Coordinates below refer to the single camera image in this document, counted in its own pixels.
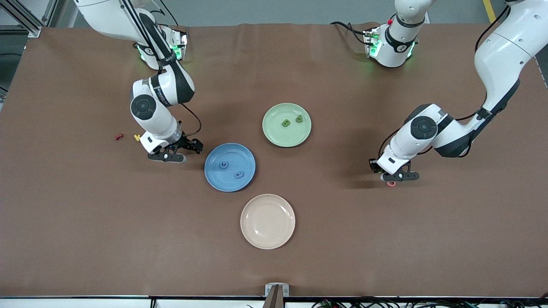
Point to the silver left base panel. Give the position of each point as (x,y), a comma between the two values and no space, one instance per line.
(370,42)

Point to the silver base panel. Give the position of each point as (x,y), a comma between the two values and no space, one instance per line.
(370,42)
(180,42)

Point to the green foam letter B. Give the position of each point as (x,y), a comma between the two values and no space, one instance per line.
(285,123)

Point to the light green plate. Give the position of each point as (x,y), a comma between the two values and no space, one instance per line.
(278,137)

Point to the silver right base panel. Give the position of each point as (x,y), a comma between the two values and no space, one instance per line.
(180,42)

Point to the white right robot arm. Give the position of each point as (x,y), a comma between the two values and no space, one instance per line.
(160,124)

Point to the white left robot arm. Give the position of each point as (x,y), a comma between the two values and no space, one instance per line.
(501,55)

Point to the brown camera post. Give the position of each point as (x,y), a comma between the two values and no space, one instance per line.
(274,300)

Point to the cream plate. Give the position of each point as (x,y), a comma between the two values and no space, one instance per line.
(267,221)

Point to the aluminium extrusion frame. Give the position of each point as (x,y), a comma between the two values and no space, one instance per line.
(34,31)

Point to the white table edge rail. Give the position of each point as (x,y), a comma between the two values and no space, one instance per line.
(77,303)

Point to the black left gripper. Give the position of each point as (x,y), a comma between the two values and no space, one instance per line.
(374,166)

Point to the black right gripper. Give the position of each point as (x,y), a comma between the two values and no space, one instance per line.
(187,143)

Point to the silver clamp bracket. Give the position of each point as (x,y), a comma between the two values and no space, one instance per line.
(286,291)

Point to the blue plate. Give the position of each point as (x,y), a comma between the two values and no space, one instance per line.
(239,156)

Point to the brown table mat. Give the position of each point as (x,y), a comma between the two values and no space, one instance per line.
(85,235)

